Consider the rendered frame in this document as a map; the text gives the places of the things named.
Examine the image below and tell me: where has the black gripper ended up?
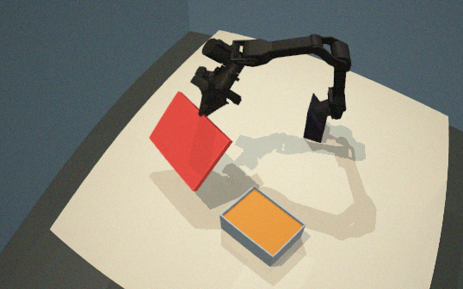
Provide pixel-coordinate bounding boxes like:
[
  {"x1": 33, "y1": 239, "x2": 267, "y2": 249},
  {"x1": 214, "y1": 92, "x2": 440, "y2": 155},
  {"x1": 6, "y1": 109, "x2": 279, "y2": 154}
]
[{"x1": 190, "y1": 65, "x2": 242, "y2": 116}]

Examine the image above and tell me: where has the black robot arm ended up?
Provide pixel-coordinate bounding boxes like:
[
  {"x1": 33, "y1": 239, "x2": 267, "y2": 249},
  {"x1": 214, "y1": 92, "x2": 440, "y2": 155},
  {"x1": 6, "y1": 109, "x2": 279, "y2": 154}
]
[{"x1": 202, "y1": 34, "x2": 351, "y2": 123}]

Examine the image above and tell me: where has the red box lid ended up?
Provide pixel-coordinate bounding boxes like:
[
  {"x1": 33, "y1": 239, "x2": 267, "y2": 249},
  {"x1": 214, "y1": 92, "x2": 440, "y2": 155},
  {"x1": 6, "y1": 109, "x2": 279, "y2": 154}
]
[{"x1": 150, "y1": 91, "x2": 232, "y2": 191}]

